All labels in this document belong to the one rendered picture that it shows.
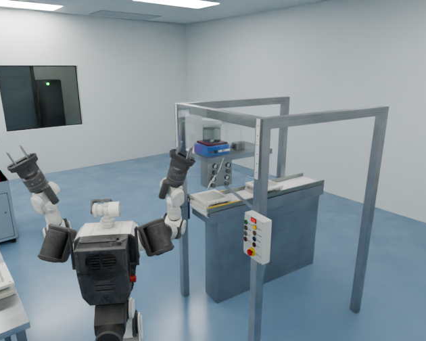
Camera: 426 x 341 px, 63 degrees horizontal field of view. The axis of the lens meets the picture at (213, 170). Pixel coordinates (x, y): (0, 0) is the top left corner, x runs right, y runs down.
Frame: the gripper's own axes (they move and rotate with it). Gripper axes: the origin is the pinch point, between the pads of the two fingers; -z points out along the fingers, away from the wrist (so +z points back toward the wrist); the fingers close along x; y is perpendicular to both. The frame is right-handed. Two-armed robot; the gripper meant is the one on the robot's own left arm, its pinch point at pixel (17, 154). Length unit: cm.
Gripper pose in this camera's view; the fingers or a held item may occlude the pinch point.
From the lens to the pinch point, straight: 168.4
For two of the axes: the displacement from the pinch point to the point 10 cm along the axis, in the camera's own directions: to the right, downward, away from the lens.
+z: 2.2, 7.8, 5.8
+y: 6.3, 3.4, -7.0
